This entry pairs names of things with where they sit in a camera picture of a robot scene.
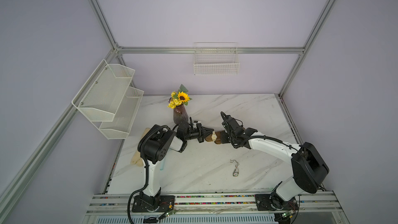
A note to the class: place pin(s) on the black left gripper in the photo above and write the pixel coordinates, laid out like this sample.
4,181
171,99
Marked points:
201,130

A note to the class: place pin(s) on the wooden watch stand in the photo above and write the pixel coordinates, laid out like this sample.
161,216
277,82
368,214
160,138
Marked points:
223,138

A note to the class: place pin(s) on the beige wrist watch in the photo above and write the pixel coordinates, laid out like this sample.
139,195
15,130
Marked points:
214,136

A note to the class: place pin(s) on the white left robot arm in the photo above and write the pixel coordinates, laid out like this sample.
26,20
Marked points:
153,148

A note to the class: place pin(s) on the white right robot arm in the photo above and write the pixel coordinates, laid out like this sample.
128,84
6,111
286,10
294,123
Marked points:
307,165

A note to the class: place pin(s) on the dark purple ribbed vase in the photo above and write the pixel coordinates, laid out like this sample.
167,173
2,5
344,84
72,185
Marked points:
180,114

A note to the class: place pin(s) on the sunflower bouquet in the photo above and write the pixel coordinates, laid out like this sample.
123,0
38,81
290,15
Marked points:
179,97

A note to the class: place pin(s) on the beige wooden board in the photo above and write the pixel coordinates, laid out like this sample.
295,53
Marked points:
136,160

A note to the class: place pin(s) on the white two-tier mesh shelf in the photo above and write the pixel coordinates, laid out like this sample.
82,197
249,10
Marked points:
109,101

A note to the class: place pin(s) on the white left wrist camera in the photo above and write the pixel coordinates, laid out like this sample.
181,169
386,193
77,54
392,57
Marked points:
197,124

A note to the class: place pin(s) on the aluminium cage frame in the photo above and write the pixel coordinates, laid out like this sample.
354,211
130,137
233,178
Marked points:
20,184

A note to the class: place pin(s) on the white wire wall basket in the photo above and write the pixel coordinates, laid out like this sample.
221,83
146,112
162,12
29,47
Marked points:
211,58

